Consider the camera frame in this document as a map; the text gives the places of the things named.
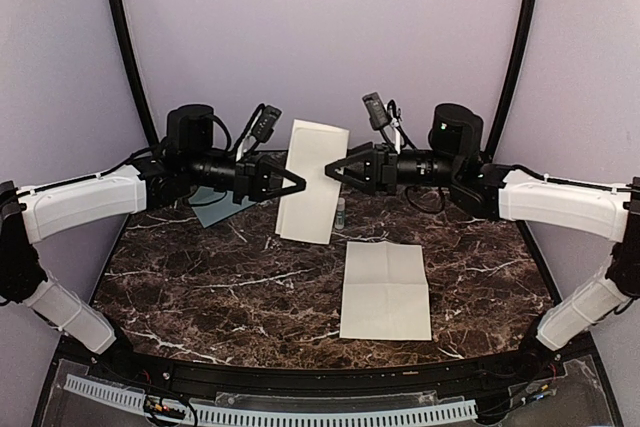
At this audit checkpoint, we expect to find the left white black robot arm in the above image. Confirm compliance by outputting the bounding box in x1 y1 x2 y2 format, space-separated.
1 104 306 383

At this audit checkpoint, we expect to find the white green glue stick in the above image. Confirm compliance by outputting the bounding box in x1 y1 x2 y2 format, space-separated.
334 197 346 230

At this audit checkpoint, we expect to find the black front rail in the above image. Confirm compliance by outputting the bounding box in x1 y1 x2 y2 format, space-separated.
83 350 551 398

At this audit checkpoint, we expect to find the wrist black camera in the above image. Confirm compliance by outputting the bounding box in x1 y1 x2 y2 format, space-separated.
362 92 391 131
251 105 282 143

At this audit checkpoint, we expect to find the grey creased paper sheet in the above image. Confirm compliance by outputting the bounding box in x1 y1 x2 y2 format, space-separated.
339 241 432 341

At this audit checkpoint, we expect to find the white slotted cable duct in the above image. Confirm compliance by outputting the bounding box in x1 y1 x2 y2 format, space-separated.
63 374 477 426

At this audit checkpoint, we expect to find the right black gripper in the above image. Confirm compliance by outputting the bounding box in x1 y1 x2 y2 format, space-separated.
325 141 461 197

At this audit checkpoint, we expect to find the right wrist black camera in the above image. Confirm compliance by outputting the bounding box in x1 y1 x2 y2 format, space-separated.
362 92 391 131

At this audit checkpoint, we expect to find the beige ornate letter paper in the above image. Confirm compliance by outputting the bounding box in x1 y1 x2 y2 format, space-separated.
275 119 349 245

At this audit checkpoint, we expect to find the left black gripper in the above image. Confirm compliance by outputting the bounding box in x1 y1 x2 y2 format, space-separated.
185 149 307 205

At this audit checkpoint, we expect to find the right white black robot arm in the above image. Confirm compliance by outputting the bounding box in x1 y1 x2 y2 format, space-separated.
325 103 639 381

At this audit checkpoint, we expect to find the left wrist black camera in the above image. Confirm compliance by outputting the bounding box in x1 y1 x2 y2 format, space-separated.
251 105 282 143

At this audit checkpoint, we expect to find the teal paper envelope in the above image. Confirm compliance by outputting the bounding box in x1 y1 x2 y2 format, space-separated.
188 187 254 228

